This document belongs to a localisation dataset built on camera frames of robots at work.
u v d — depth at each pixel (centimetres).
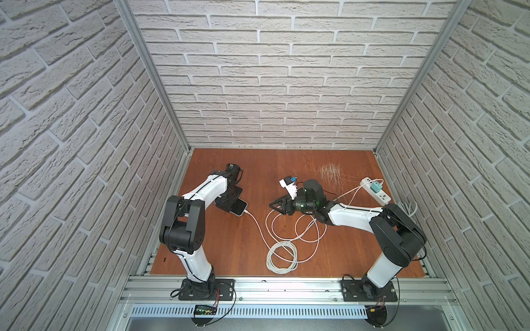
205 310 71
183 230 48
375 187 95
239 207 91
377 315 69
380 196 97
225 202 82
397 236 47
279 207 78
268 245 83
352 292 73
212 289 66
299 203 75
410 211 94
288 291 76
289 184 77
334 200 97
